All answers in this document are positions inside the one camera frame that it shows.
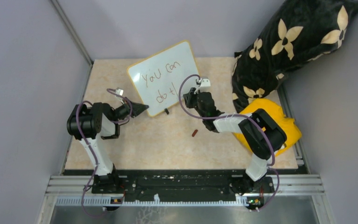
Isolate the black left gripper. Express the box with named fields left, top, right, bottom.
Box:
left=112, top=97, right=149, bottom=123

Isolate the yellow framed whiteboard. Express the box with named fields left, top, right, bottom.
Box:
left=127, top=40, right=199, bottom=117

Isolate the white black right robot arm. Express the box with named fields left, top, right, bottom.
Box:
left=180, top=88, right=287, bottom=192

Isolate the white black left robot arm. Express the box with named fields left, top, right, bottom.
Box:
left=67, top=101, right=149, bottom=193

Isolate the yellow cloth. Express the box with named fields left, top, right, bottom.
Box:
left=239, top=98, right=302, bottom=156

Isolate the black floral pillow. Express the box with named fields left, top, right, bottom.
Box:
left=231, top=0, right=358, bottom=112

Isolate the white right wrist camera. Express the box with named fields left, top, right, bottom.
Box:
left=195, top=77, right=211, bottom=94

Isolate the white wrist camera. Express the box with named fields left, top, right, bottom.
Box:
left=114, top=88, right=124, bottom=97
left=195, top=77, right=211, bottom=94

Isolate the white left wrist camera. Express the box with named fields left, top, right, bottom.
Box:
left=114, top=88, right=124, bottom=97

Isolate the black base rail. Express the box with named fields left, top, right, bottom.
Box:
left=62, top=168, right=275, bottom=203

